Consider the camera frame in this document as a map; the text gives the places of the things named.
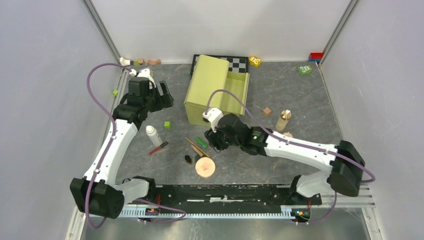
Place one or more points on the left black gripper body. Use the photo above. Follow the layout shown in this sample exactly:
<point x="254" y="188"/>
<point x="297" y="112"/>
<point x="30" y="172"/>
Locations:
<point x="151" y="101"/>

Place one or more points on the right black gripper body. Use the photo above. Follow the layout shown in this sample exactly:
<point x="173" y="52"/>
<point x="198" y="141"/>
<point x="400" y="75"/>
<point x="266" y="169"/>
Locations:
<point x="218" y="140"/>

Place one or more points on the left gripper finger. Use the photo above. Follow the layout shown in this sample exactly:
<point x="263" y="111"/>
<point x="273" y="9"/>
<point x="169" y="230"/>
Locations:
<point x="167" y="101"/>
<point x="164" y="88"/>

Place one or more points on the wooden stick brush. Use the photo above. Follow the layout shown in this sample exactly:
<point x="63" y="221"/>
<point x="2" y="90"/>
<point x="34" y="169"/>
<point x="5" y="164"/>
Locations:
<point x="197" y="149"/>

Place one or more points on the round wooden disc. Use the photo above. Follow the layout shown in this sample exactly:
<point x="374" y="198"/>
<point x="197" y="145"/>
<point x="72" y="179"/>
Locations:
<point x="205" y="167"/>

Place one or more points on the small black compact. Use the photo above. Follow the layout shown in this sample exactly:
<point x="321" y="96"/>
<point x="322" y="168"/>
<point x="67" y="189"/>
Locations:
<point x="188" y="159"/>

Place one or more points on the green makeup organizer box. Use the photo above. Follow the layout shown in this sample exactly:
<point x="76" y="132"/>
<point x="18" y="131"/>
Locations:
<point x="210" y="74"/>

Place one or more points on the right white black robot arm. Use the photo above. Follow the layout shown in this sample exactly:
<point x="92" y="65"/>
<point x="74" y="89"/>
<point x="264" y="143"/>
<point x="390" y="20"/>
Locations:
<point x="340" y="166"/>

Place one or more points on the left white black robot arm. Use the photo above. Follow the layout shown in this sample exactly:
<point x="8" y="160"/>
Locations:
<point x="97" y="192"/>

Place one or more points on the green tube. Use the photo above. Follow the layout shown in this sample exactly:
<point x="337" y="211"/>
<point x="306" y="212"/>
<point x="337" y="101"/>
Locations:
<point x="201" y="142"/>

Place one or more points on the small green cube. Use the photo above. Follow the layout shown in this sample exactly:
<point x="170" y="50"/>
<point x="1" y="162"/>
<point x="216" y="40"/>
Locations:
<point x="167" y="124"/>

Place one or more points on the white bottle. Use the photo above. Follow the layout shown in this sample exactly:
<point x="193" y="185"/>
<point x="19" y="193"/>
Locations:
<point x="153" y="135"/>

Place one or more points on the wooden arch block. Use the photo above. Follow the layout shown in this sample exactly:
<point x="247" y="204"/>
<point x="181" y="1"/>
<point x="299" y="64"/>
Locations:
<point x="153" y="62"/>

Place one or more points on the red black pencil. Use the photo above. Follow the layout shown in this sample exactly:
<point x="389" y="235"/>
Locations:
<point x="158" y="148"/>

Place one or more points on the white toy piece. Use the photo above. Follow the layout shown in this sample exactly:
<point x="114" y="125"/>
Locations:
<point x="125" y="62"/>

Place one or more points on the brown wooden cube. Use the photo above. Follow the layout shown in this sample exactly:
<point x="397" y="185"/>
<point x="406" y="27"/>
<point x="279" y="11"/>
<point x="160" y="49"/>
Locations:
<point x="266" y="111"/>

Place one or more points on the round powder jar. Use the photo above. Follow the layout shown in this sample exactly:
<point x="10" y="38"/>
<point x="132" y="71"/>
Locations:
<point x="288" y="134"/>

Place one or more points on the beige foundation bottle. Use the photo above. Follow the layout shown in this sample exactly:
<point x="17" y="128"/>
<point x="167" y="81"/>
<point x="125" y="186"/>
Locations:
<point x="283" y="120"/>

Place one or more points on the black white checkerboard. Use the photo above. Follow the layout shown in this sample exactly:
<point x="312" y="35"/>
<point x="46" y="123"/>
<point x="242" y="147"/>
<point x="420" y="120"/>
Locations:
<point x="237" y="64"/>

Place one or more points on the yellow toy block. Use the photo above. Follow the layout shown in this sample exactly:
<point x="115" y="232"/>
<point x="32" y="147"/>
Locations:
<point x="255" y="61"/>

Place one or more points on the green number block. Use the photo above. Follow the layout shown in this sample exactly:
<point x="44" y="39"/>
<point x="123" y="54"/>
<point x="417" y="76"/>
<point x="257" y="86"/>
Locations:
<point x="305" y="70"/>

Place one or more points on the red blue blocks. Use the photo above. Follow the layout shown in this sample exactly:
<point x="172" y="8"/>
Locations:
<point x="315" y="57"/>

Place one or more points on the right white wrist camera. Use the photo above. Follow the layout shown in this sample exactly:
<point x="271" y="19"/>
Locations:
<point x="213" y="115"/>

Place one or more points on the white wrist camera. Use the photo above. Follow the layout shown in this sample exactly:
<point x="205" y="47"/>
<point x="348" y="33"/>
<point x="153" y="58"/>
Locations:
<point x="144" y="73"/>
<point x="213" y="115"/>

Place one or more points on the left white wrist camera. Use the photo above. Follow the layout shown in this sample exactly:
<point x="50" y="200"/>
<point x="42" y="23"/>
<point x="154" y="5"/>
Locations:
<point x="144" y="73"/>

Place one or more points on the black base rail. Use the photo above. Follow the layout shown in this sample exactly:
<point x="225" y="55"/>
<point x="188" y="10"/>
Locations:
<point x="221" y="201"/>

